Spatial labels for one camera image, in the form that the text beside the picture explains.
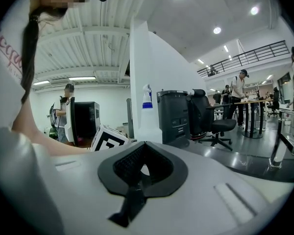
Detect white panel black edge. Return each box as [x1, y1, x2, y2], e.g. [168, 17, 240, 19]
[65, 96, 78, 147]

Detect black open cabinet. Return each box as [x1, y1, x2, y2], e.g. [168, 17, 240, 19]
[73, 101, 101, 147]

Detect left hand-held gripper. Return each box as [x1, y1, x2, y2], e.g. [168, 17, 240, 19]
[90, 124, 130, 153]

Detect wooden table black legs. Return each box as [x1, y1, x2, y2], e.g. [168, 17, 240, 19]
[233, 97, 274, 139]

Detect black plastic case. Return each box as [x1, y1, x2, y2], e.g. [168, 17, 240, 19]
[156, 90, 191, 146]

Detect black balcony railing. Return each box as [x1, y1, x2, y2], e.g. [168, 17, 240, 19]
[196, 40, 294, 80]

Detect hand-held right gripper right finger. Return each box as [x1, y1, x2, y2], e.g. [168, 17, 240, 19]
[140, 141, 189, 198]

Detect black office chair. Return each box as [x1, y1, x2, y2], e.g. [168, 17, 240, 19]
[186, 89, 238, 152]
[266, 87, 282, 118]

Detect metal table frame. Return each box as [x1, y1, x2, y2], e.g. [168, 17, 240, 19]
[269, 107, 294, 169]

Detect clear spray bottle blue trigger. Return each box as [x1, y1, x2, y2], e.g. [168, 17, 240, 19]
[138, 83, 163, 143]

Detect person's left forearm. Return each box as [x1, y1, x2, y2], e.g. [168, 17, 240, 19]
[11, 98, 91, 157]

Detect white partition board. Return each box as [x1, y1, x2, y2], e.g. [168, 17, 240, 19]
[129, 17, 208, 141]

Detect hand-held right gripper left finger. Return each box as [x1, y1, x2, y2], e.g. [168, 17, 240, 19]
[97, 141, 146, 197]

